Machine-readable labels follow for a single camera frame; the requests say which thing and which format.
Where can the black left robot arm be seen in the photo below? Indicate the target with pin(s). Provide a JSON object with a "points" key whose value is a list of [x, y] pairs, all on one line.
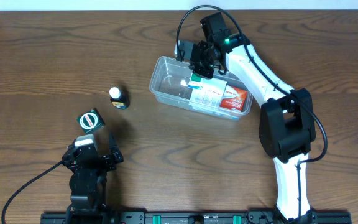
{"points": [[88, 182]]}

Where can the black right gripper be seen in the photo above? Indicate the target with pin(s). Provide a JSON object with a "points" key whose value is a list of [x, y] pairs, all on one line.
{"points": [[202, 66]]}

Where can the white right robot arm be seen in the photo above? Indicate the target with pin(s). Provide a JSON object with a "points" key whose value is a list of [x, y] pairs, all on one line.
{"points": [[286, 128]]}

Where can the blue white medicine box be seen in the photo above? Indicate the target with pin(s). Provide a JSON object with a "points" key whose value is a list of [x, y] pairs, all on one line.
{"points": [[208, 102]]}

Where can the white green medicine box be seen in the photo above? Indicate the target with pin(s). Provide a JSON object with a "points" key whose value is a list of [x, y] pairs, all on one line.
{"points": [[214, 85]]}

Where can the clear plastic container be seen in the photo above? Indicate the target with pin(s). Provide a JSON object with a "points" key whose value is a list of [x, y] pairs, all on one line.
{"points": [[169, 84]]}

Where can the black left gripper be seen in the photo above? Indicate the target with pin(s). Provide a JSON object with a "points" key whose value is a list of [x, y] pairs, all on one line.
{"points": [[103, 159]]}

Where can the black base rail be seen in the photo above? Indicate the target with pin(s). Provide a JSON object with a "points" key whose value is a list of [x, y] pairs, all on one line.
{"points": [[256, 216]]}

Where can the green Zam-Buk ointment box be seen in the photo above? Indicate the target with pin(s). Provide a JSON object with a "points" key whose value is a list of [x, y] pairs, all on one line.
{"points": [[91, 121]]}

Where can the red medicine box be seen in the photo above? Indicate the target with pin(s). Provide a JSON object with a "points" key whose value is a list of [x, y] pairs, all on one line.
{"points": [[233, 98]]}

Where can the dark Woods syrup bottle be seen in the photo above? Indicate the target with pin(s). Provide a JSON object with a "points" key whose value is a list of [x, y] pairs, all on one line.
{"points": [[119, 98]]}

